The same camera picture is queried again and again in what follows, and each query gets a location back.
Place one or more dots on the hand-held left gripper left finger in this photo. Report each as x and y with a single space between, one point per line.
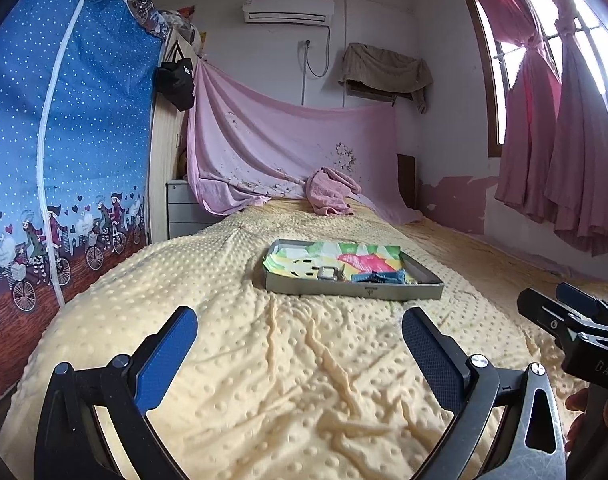
166 360

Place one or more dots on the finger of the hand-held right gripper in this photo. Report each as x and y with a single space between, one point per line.
581 300
548 315

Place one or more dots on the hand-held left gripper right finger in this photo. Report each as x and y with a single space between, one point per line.
431 360

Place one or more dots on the blue hair clip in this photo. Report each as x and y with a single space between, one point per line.
378 277

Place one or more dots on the grey metal tray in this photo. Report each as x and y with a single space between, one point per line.
334 290

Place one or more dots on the taupe rectangular hair clip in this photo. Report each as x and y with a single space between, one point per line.
327 274

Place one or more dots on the person's right hand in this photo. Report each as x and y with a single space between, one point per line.
578 410

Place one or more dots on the yellow dotted blanket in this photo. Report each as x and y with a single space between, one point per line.
284 360

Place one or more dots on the cartoon printed cloth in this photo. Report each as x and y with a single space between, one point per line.
364 260

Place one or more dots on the pink curtain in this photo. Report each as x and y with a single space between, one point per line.
528 135
591 160

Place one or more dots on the grey drawer cabinet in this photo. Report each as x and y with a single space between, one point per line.
184 210

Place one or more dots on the pink crumpled towel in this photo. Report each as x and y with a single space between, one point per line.
331 190

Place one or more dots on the wooden wardrobe panel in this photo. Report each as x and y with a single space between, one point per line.
164 160

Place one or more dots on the pink hanging sheet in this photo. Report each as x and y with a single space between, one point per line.
264 140

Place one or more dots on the blue printed wardrobe cover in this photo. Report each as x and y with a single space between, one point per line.
59 135

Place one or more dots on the wooden framed window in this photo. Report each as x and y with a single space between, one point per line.
498 60

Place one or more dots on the black hanging bag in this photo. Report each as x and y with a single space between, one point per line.
176 82

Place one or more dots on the brown draped cloth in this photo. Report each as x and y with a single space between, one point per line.
383 67

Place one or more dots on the white air conditioner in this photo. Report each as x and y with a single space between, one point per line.
289 7

